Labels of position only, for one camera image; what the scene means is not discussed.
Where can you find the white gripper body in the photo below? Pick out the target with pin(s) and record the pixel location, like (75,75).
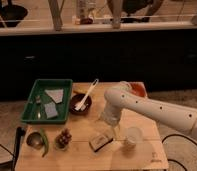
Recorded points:
(111,114)

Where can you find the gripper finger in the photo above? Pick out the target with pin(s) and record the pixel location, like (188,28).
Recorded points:
(116,131)

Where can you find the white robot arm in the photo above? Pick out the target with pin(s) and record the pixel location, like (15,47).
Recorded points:
(120,96)

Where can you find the clear plastic cup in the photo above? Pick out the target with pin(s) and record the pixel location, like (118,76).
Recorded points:
(133,135)

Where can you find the orange bowl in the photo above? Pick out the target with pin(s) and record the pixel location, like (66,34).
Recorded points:
(138,89)

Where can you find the pine cone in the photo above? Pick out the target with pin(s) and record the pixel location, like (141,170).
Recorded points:
(63,139)

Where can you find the grey triangular cloth piece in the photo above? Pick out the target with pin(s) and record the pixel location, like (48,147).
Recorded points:
(56,95)

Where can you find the grey square sponge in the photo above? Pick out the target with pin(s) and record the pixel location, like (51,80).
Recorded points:
(50,110)

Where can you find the green chili pepper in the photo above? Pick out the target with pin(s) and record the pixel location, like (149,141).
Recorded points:
(45,140)

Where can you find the small dark object in tray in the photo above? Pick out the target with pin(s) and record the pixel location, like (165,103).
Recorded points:
(38,100)

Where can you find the green plastic tray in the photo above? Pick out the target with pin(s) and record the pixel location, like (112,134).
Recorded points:
(35,114)

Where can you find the small metal bowl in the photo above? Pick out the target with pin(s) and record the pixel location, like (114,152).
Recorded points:
(35,140)

